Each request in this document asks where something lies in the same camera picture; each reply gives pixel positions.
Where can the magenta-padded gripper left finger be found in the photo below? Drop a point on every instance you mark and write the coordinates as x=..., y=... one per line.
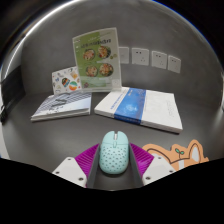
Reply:
x=71, y=170

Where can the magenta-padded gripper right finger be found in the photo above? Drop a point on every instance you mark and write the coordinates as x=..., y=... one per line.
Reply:
x=156, y=168

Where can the mint green computer mouse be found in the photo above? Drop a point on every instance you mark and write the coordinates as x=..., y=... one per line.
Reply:
x=114, y=153

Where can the orange fox-shaped mouse pad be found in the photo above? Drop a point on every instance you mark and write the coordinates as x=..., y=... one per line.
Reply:
x=181, y=158

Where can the white book with blue band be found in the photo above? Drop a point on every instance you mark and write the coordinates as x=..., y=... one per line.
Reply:
x=146, y=108

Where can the grey striped book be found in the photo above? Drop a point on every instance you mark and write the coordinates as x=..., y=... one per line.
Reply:
x=63, y=105

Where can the white card with colourful stickers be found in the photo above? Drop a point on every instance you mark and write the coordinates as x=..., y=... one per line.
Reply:
x=65, y=81

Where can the clear acrylic green menu sign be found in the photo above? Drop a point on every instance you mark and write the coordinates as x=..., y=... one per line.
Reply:
x=97, y=60

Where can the white wall socket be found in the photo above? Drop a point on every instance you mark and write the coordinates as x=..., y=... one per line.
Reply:
x=140, y=56
x=174, y=64
x=124, y=55
x=159, y=60

